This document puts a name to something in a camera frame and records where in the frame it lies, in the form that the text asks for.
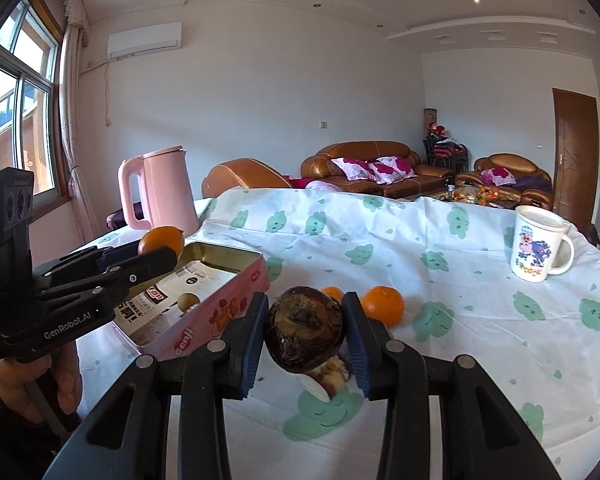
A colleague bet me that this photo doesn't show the purple blanket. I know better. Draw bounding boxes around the purple blanket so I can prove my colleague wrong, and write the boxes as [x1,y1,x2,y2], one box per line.
[510,175,553,196]

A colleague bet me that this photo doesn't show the cluttered coffee table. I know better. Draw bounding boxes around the cluttered coffee table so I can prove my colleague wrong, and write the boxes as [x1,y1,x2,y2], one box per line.
[432,184,522,209]

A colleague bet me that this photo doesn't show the pink tin box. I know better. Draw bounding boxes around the pink tin box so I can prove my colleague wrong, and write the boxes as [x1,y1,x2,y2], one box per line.
[111,241,271,362]

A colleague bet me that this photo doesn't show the person's left hand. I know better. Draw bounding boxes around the person's left hand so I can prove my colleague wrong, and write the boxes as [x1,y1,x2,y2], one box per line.
[0,344,84,424]

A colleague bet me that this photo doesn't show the large orange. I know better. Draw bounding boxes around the large orange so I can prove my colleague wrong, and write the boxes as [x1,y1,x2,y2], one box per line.
[138,226,186,261]

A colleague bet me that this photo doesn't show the pink electric kettle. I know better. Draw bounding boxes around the pink electric kettle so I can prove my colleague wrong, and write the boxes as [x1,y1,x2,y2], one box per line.
[118,145,201,235]

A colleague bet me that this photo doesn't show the white air conditioner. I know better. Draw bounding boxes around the white air conditioner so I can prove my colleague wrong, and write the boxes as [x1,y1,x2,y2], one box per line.
[107,22,183,60]

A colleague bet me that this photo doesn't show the window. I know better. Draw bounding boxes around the window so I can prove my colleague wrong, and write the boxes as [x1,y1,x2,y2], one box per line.
[0,0,67,211]

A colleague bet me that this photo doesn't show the pink blanket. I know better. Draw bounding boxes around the pink blanket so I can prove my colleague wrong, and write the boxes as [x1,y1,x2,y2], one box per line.
[287,176,342,192]

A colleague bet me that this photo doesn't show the stacked dark chairs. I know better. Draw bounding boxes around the stacked dark chairs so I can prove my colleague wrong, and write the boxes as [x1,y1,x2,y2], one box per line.
[422,132,469,174]

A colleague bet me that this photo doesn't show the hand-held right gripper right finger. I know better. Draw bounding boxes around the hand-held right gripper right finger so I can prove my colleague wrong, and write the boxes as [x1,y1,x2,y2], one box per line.
[341,291,563,480]

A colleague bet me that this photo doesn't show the brown leather armchair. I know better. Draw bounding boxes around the brown leather armchair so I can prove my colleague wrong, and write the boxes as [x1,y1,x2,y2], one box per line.
[201,158,295,200]
[455,153,554,211]

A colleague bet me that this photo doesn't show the dark brown passion fruit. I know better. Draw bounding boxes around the dark brown passion fruit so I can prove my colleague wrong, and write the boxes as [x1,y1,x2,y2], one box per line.
[265,286,345,374]

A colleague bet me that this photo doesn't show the pink curtain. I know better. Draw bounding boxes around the pink curtain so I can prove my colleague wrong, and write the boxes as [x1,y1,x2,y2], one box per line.
[50,0,112,241]

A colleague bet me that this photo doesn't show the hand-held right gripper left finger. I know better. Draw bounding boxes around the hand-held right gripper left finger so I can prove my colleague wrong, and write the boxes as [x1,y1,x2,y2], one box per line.
[40,291,271,480]

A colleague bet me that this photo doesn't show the white cartoon mug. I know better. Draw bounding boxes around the white cartoon mug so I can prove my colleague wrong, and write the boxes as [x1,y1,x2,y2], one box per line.
[510,205,576,283]

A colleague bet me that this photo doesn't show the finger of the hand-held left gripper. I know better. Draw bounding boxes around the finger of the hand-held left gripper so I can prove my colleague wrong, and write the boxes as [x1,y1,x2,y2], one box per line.
[32,244,143,282]
[37,246,179,311]

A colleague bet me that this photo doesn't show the cloud print tablecloth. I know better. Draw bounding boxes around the cloud print tablecloth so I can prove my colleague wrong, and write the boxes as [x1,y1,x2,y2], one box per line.
[75,187,600,480]

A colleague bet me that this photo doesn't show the printed paper sheet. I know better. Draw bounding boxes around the printed paper sheet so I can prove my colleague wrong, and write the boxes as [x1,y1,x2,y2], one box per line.
[115,265,216,346]

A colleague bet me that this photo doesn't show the brown leather sofa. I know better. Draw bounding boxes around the brown leather sofa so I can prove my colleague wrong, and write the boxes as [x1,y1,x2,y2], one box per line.
[300,141,453,199]

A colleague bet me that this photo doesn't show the floral pillow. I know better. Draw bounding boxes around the floral pillow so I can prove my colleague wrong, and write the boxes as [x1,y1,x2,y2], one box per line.
[367,155,417,185]
[481,167,517,186]
[331,156,376,182]

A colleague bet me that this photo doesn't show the round orange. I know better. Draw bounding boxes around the round orange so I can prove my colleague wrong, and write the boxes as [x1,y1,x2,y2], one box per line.
[361,285,405,327]

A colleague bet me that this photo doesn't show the brown wooden door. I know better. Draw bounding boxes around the brown wooden door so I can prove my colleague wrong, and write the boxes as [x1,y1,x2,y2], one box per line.
[551,88,600,228]

